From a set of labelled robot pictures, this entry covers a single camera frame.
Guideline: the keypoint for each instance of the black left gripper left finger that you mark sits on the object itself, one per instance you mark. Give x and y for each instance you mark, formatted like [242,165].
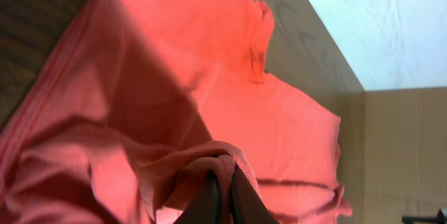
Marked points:
[205,207]

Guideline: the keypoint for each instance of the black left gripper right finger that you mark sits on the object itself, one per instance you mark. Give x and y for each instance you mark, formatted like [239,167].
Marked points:
[246,205]

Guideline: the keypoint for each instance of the red printed t-shirt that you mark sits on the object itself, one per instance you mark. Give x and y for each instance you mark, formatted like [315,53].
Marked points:
[139,99]

